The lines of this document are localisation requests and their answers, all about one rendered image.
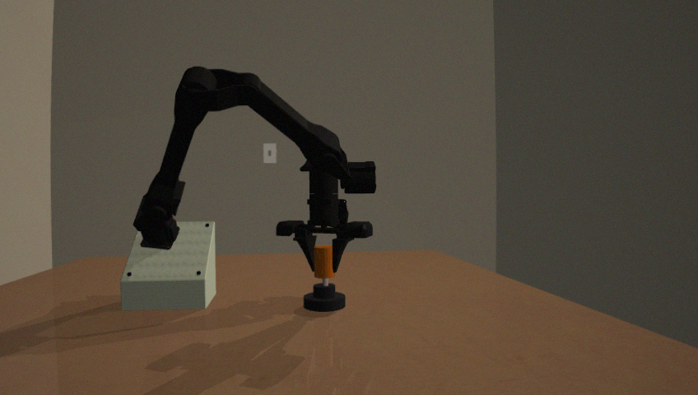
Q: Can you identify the orange knob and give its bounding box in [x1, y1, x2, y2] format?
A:
[314, 245, 334, 279]

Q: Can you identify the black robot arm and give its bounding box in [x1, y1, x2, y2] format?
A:
[133, 67, 376, 250]

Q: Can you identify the black round pedestal with silver shaft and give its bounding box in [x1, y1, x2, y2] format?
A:
[303, 279, 346, 312]

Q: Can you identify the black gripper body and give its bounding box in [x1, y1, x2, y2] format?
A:
[276, 194, 373, 239]

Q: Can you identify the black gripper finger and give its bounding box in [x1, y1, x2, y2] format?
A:
[293, 235, 317, 272]
[333, 238, 354, 273]

